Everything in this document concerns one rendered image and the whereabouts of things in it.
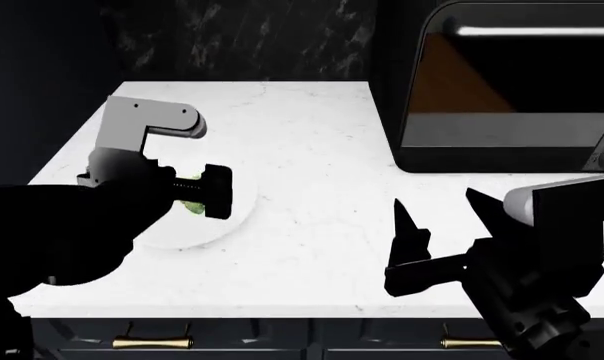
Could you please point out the dark blue cabinet drawer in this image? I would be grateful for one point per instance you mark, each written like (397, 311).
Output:
(207, 337)
(407, 337)

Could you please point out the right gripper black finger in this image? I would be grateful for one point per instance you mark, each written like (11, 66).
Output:
(487, 213)
(407, 236)

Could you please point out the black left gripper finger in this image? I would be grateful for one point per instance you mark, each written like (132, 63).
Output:
(218, 191)

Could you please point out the grey gripper camera mount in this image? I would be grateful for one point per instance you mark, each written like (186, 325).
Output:
(519, 202)
(127, 120)

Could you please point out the green broccoli floret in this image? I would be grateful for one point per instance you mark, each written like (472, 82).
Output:
(195, 208)

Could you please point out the black toaster oven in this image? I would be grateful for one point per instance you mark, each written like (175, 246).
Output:
(507, 123)

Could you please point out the grey left gripper camera mount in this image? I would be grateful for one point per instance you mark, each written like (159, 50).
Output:
(127, 120)

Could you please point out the white round plate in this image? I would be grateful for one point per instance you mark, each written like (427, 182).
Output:
(207, 232)

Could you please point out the grey right gripper camera mount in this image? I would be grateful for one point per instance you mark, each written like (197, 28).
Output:
(519, 202)

